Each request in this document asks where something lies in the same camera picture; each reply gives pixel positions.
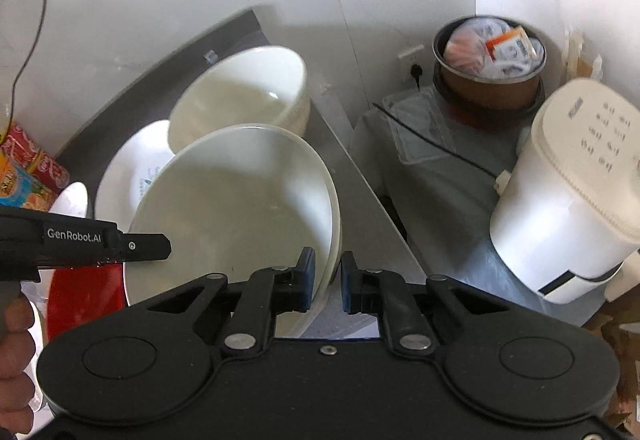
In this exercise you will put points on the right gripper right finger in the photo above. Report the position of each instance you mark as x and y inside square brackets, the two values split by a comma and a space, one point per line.
[386, 295]

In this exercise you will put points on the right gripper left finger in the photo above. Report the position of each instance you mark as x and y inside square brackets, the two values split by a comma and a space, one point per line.
[267, 294]

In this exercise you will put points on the white plate with blue print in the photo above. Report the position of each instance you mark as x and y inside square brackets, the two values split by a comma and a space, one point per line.
[130, 174]

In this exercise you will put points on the white deep bowl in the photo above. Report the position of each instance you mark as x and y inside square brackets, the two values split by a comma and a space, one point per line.
[266, 85]

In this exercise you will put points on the person's left hand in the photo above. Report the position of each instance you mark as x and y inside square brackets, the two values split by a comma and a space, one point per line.
[17, 350]

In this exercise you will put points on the orange juice bottle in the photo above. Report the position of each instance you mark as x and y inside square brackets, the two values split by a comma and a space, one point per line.
[19, 189]

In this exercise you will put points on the small white dish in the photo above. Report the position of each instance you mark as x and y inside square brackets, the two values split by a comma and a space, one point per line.
[72, 201]

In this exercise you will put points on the red cola can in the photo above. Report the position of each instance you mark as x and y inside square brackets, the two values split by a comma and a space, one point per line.
[19, 146]

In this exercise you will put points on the clear plastic bag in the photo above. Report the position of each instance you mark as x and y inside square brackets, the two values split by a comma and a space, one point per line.
[420, 111]

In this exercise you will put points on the white rice cooker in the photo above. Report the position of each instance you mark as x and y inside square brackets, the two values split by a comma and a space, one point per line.
[567, 221]

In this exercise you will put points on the brown pot with packets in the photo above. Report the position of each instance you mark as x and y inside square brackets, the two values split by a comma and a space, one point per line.
[489, 62]

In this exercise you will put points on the wall power socket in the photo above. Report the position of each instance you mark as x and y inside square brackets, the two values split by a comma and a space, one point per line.
[406, 59]

